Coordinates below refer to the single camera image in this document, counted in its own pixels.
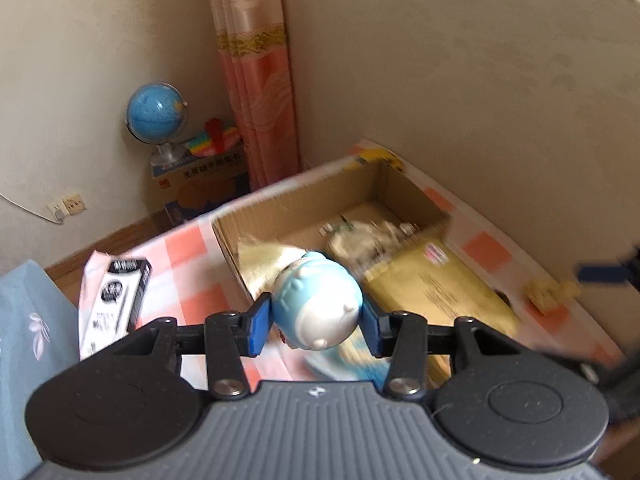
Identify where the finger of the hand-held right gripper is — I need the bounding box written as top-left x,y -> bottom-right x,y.
542,347 -> 640,418
575,245 -> 640,286

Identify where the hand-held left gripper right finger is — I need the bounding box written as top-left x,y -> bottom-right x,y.
360,297 -> 521,403

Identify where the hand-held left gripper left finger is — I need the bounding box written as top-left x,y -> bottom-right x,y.
112,294 -> 275,401

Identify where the small yellow toy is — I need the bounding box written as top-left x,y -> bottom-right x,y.
525,279 -> 582,312

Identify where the blue and white toy figure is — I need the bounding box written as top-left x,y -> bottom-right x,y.
270,251 -> 365,352

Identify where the cardboard box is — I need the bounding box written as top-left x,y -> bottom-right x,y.
211,159 -> 523,391

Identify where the pale yellow cloth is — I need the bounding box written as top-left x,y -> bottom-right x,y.
237,240 -> 306,301

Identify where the yellow padded envelope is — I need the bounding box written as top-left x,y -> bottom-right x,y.
360,232 -> 521,391

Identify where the orange checkered tablecloth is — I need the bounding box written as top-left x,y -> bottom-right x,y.
45,137 -> 631,396

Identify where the black and white pen box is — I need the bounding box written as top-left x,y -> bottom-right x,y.
80,257 -> 153,361

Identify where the orange and blue carton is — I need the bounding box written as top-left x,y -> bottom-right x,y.
150,147 -> 249,206

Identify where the yellow toy car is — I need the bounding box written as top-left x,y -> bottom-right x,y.
352,150 -> 405,171

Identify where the rainbow pop toy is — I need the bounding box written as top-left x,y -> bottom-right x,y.
186,127 -> 242,157

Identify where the red plastic toy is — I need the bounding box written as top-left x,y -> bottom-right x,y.
202,117 -> 228,153

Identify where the blue-grey leaf print cushion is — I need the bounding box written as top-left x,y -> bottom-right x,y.
0,260 -> 81,480

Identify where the blue desk globe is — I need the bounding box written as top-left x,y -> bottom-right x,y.
124,82 -> 191,166

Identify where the pink patterned curtain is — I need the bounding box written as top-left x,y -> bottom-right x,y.
204,0 -> 301,193

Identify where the white power cable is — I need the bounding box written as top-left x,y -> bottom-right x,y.
0,192 -> 63,223

